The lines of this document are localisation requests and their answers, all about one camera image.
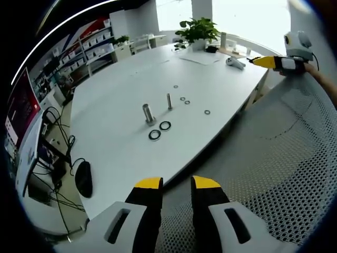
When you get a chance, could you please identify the grey mesh chair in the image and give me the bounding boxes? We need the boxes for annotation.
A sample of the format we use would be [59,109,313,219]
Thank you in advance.
[157,67,337,253]

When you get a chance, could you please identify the green potted plant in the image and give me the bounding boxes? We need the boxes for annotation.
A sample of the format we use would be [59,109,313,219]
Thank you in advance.
[175,17,222,52]

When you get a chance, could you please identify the shelf with white bins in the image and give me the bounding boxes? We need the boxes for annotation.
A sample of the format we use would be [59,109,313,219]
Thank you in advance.
[51,15,118,77]

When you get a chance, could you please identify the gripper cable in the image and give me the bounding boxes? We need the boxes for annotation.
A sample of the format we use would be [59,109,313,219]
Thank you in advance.
[310,51,320,71]

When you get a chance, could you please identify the black cable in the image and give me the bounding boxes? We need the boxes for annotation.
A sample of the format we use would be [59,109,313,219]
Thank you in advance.
[48,181,86,236]
[42,106,77,169]

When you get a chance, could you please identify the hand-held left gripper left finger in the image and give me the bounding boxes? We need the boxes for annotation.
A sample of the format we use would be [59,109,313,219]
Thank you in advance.
[54,176,164,253]

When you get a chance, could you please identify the computer monitor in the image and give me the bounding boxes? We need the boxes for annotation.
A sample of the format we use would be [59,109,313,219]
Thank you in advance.
[4,66,43,148]

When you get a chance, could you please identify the small green plant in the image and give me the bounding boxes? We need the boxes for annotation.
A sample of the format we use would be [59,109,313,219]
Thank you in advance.
[112,35,130,47]

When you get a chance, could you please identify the white desk panel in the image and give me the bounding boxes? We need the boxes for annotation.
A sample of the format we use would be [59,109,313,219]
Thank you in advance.
[15,110,45,198]

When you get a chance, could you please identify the black computer mouse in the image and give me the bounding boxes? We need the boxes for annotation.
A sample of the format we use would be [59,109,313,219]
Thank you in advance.
[74,160,94,199]

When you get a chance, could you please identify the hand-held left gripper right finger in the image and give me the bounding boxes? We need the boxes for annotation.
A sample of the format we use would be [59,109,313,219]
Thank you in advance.
[191,175,301,253]

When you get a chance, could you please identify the white handheld controller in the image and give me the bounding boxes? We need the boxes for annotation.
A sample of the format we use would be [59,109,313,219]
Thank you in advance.
[225,56,247,71]

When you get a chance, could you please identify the thick threaded stud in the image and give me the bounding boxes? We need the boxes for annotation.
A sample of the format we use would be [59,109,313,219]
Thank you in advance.
[142,103,157,128]

